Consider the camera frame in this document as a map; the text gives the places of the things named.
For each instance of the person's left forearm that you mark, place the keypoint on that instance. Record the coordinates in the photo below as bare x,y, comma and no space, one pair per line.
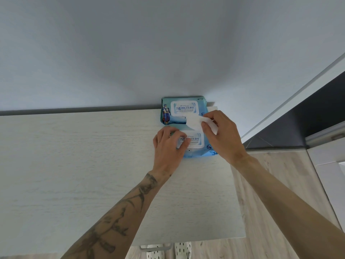
118,218

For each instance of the blue wet wipe pack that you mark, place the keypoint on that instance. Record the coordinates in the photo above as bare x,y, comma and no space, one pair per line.
183,106
200,149

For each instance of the person's left middle finger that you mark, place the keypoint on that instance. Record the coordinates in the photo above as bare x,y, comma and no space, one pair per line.
170,132

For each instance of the person's left hand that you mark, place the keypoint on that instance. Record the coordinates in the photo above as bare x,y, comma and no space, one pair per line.
165,153

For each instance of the person's right hand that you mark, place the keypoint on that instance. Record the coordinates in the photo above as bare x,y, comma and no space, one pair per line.
227,140

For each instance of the white cabinet door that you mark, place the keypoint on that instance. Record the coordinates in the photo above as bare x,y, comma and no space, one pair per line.
327,169

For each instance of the person's right thumb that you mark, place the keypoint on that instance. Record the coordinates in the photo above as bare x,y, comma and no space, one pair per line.
208,132

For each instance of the white spotted slipper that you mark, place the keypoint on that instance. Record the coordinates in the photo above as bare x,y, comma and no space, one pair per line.
183,250
155,254

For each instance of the person's left little finger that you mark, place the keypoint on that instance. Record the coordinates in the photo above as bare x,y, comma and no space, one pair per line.
155,141

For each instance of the person's right forearm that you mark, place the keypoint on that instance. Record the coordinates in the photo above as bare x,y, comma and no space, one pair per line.
285,210

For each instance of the person's left thumb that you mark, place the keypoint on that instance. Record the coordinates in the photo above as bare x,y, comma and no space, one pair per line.
185,147

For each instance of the white wet wipe sheet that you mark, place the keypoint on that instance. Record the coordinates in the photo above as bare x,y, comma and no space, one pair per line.
195,121

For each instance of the white door frame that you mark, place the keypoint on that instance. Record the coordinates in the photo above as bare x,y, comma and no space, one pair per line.
291,101

